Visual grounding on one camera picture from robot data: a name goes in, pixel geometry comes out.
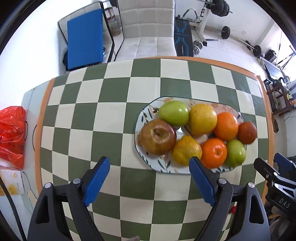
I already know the green apple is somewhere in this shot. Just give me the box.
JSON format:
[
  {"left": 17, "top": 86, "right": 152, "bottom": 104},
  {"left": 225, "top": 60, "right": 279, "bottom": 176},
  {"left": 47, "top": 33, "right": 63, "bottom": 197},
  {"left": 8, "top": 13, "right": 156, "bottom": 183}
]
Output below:
[
  {"left": 158, "top": 101, "right": 189, "bottom": 126},
  {"left": 224, "top": 140, "right": 246, "bottom": 168}
]

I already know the green white checkered tablecloth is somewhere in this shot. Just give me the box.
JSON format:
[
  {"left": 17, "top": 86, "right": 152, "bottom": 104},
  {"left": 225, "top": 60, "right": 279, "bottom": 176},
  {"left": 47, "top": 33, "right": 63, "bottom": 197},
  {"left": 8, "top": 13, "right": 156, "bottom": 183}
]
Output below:
[{"left": 36, "top": 58, "right": 270, "bottom": 240}]

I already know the brownish red apple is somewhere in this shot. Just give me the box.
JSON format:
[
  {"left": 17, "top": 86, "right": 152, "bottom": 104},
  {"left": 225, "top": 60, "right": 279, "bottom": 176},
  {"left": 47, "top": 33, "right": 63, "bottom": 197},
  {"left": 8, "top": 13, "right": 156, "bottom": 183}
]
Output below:
[{"left": 140, "top": 118, "right": 177, "bottom": 156}]

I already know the orange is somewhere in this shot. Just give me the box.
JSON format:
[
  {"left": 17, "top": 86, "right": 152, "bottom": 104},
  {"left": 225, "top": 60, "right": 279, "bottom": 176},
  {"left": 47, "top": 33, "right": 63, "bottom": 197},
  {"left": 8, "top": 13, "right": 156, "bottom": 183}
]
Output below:
[
  {"left": 201, "top": 138, "right": 227, "bottom": 169},
  {"left": 213, "top": 112, "right": 239, "bottom": 141}
]

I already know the white folding side table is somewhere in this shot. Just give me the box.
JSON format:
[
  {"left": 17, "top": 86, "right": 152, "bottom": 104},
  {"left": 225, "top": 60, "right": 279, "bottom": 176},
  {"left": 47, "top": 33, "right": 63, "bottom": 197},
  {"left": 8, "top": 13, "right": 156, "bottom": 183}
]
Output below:
[{"left": 22, "top": 79, "right": 54, "bottom": 212}]

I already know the dark red round fruit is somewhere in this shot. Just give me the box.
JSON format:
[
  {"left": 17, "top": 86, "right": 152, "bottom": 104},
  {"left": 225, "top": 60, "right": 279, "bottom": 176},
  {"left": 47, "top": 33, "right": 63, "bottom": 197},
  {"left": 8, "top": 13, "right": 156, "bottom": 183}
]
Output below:
[{"left": 237, "top": 121, "right": 257, "bottom": 145}]

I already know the red plastic bag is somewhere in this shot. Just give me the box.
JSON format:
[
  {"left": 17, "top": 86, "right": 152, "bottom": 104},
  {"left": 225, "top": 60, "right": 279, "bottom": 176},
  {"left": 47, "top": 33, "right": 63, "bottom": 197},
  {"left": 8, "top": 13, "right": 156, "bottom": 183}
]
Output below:
[{"left": 0, "top": 106, "right": 26, "bottom": 169}]

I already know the barbell on floor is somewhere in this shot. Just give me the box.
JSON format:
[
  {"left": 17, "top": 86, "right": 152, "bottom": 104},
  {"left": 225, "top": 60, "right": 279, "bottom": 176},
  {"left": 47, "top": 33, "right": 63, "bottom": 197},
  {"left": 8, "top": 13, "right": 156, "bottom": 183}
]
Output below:
[{"left": 221, "top": 26, "right": 264, "bottom": 58}]

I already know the dark wooden chair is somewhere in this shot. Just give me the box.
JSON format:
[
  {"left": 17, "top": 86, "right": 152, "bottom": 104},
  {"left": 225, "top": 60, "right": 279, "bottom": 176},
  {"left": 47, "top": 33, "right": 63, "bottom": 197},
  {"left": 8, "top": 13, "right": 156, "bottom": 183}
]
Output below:
[{"left": 264, "top": 78, "right": 295, "bottom": 116}]

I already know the black speaker box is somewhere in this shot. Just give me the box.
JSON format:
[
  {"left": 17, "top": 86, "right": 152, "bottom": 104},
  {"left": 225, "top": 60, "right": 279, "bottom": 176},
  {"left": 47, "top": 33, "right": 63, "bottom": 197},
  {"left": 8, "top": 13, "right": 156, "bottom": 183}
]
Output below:
[{"left": 264, "top": 49, "right": 277, "bottom": 63}]

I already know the black tripod stand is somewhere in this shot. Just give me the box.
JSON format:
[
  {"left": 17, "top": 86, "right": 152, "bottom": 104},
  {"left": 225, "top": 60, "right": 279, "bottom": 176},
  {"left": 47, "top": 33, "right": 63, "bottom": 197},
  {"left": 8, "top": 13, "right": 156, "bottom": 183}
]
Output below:
[{"left": 275, "top": 44, "right": 295, "bottom": 70}]

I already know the white weight bench rack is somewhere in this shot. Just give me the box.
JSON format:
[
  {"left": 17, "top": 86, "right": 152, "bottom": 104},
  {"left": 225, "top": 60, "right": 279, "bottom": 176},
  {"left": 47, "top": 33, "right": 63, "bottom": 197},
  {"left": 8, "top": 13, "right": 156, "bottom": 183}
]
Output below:
[{"left": 182, "top": 1, "right": 214, "bottom": 46}]

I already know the floral oval ceramic plate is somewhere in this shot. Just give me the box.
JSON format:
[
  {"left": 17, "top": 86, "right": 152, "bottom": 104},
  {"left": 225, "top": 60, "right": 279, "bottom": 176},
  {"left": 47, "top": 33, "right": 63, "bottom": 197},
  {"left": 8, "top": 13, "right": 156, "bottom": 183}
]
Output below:
[{"left": 134, "top": 96, "right": 244, "bottom": 175}]

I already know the black blue sit-up bench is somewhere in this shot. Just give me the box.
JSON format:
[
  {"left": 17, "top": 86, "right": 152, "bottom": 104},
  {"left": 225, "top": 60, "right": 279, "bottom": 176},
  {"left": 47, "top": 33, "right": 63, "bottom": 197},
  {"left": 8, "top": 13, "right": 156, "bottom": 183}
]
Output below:
[{"left": 174, "top": 18, "right": 194, "bottom": 57}]

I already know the blue cushioned folding chair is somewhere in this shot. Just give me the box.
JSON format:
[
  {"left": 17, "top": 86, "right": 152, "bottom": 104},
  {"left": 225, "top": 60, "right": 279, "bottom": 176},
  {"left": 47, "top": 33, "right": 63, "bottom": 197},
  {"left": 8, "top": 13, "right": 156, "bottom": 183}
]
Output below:
[{"left": 58, "top": 1, "right": 115, "bottom": 71}]

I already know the yellow citrus fruit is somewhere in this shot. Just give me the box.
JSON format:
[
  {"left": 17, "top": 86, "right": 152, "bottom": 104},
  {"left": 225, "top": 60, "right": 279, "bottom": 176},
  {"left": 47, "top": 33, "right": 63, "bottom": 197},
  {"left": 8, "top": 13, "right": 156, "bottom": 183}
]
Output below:
[
  {"left": 189, "top": 103, "right": 217, "bottom": 137},
  {"left": 171, "top": 136, "right": 203, "bottom": 166}
]

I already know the white padded chair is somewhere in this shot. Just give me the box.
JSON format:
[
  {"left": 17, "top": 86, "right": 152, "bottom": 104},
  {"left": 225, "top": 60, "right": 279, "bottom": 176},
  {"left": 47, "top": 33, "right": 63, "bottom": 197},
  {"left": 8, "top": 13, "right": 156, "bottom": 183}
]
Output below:
[{"left": 115, "top": 0, "right": 177, "bottom": 61}]

